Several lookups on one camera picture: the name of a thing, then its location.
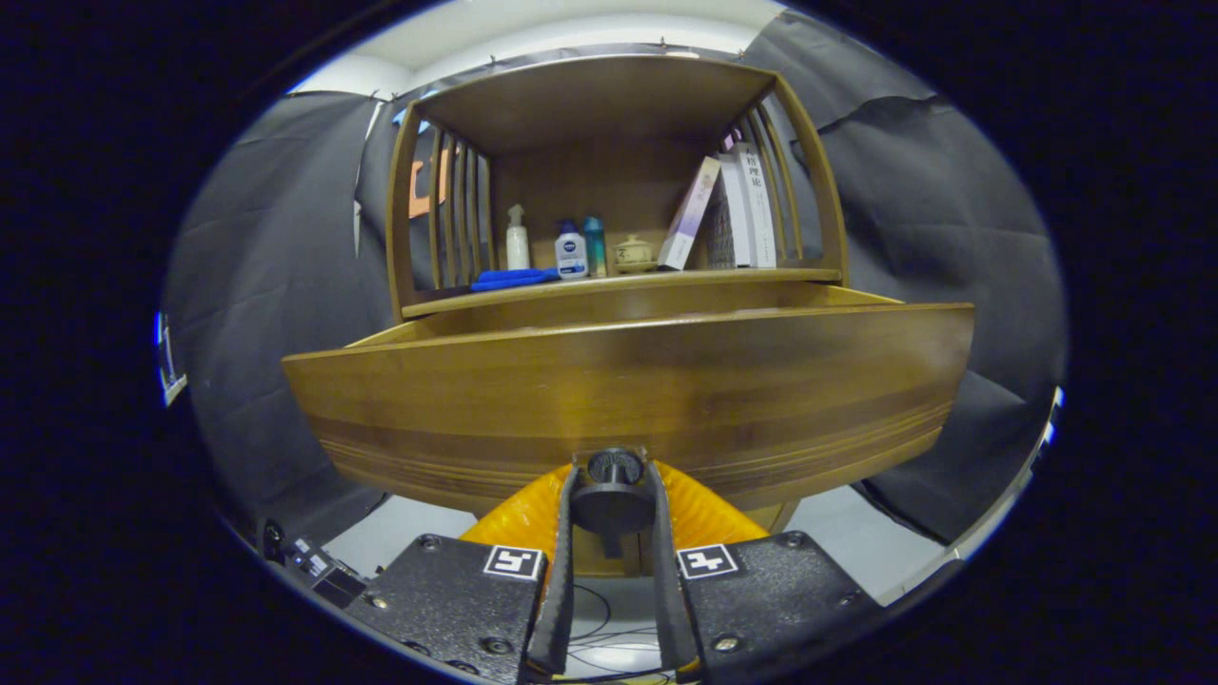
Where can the brown wooden drawer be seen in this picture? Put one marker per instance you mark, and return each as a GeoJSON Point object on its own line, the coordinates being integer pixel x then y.
{"type": "Point", "coordinates": [618, 381]}

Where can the purple and white book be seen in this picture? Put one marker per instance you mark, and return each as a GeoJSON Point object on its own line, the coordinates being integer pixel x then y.
{"type": "Point", "coordinates": [690, 214]}

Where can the white bottle with blue cap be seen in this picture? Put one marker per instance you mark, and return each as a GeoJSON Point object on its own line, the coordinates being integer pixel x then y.
{"type": "Point", "coordinates": [571, 255]}

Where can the black round drawer knob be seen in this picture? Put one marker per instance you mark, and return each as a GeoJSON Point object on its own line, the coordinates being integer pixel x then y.
{"type": "Point", "coordinates": [612, 499]}

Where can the white pump bottle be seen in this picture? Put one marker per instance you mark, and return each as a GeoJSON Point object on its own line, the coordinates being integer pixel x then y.
{"type": "Point", "coordinates": [517, 247]}

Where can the beige lidded teacup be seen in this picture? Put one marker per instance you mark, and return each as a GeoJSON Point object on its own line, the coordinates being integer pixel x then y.
{"type": "Point", "coordinates": [633, 253]}

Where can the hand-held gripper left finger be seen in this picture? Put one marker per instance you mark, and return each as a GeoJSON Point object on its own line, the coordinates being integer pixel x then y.
{"type": "Point", "coordinates": [561, 590]}

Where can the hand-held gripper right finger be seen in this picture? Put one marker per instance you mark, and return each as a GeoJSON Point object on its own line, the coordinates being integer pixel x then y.
{"type": "Point", "coordinates": [668, 599]}

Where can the wooden countertop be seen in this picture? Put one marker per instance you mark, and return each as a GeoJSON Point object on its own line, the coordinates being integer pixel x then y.
{"type": "Point", "coordinates": [618, 285]}

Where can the blue folded cloth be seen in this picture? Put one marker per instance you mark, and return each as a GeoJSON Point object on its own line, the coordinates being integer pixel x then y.
{"type": "Point", "coordinates": [514, 279]}

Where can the brown wooden cabinet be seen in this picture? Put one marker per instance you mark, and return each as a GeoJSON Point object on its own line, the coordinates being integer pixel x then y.
{"type": "Point", "coordinates": [590, 95]}

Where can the white blurry equipment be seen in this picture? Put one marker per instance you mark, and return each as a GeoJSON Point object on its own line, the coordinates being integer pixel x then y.
{"type": "Point", "coordinates": [169, 366]}

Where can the black device with label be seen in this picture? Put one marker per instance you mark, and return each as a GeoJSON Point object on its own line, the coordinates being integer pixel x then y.
{"type": "Point", "coordinates": [314, 566]}

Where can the teal bottle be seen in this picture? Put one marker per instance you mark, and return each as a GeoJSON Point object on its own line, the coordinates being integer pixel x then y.
{"type": "Point", "coordinates": [595, 247]}

